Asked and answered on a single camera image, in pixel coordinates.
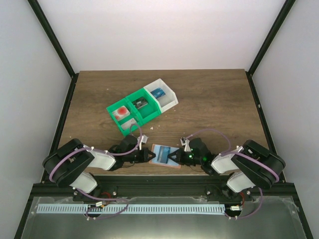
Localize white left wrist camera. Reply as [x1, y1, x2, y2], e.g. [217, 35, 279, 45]
[138, 134, 148, 148]

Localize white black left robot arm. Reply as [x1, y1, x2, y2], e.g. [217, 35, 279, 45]
[42, 135, 156, 201]

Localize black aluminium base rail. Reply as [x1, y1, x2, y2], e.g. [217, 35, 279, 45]
[29, 175, 297, 203]

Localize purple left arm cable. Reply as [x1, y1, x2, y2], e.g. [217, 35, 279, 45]
[49, 123, 143, 221]

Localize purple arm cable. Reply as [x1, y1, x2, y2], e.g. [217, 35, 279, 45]
[185, 128, 280, 220]
[49, 123, 143, 221]

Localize light blue slotted cable duct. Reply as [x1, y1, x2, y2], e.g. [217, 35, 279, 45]
[36, 204, 225, 215]

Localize blue card stack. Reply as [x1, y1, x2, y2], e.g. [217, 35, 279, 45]
[151, 88, 165, 99]

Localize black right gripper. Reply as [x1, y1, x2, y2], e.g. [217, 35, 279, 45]
[168, 148, 203, 167]

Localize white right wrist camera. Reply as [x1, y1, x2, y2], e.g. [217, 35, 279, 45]
[180, 137, 191, 152]

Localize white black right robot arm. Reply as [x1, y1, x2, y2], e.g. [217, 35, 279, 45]
[167, 137, 286, 201]

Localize black right frame post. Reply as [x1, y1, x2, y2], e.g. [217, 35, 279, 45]
[246, 0, 296, 77]

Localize green middle plastic bin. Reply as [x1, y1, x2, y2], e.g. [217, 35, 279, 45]
[125, 88, 161, 126]

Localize white plastic bin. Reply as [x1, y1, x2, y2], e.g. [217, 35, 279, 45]
[144, 79, 178, 113]

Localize green front plastic bin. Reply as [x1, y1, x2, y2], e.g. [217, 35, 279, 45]
[106, 97, 144, 136]

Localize black frame post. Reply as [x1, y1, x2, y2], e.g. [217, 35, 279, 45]
[27, 0, 76, 78]
[246, 0, 296, 77]

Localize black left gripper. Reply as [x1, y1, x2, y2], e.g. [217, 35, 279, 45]
[124, 148, 156, 164]

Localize red white card stack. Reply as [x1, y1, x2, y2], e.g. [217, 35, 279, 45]
[112, 106, 131, 121]

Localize black left frame post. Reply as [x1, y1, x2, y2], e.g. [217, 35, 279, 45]
[27, 0, 76, 78]

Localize black VIP card stack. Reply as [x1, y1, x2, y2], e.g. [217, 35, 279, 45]
[132, 97, 148, 110]

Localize white red credit card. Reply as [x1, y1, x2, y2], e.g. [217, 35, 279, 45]
[121, 118, 137, 130]

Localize green plastic bin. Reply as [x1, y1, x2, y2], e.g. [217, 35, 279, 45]
[125, 88, 161, 126]
[106, 97, 144, 136]

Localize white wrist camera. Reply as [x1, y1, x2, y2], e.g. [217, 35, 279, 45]
[180, 137, 191, 152]
[138, 134, 148, 148]

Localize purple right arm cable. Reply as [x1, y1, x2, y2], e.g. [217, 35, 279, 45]
[185, 128, 280, 220]

